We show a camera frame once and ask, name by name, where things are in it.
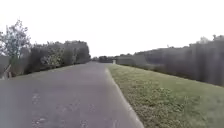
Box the pale path edge strip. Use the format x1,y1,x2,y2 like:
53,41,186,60
104,63,145,128

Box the grey asphalt path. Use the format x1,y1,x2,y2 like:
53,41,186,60
0,61,145,128

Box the row of trees and bushes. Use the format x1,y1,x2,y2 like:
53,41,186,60
0,19,92,80

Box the green grass verge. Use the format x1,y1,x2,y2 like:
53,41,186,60
105,63,224,128

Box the long dark hedge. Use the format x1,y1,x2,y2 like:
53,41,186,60
91,34,224,88

